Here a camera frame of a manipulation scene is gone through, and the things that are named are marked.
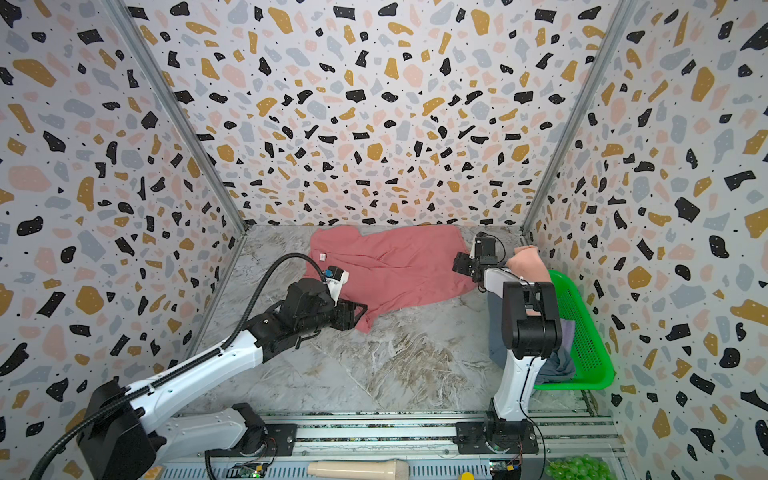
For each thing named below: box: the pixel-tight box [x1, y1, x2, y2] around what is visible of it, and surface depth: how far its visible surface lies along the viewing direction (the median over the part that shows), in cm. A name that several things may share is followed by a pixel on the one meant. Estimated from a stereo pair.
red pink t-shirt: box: [302, 225, 478, 333], surface depth 112 cm
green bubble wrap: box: [544, 454, 616, 480], surface depth 69 cm
